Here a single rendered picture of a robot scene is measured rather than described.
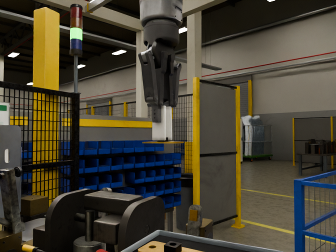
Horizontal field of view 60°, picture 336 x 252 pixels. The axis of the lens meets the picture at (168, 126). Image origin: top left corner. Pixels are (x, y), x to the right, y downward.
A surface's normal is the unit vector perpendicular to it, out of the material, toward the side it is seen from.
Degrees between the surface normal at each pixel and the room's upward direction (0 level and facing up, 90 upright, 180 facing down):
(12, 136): 90
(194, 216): 78
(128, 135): 90
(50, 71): 90
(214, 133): 90
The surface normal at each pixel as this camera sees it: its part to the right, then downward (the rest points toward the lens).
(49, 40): 0.89, -0.01
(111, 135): 0.70, -0.02
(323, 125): -0.72, -0.02
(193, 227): -0.45, -0.23
